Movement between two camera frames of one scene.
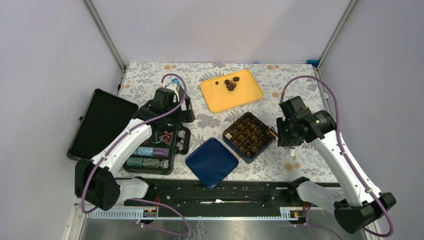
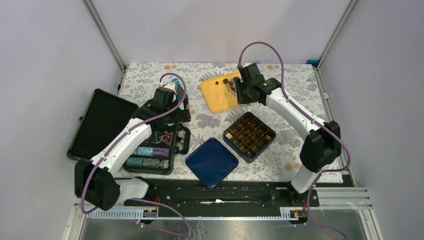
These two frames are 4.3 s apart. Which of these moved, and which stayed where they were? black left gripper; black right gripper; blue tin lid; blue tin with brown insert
Moved: black right gripper
Stayed: black left gripper; blue tin with brown insert; blue tin lid
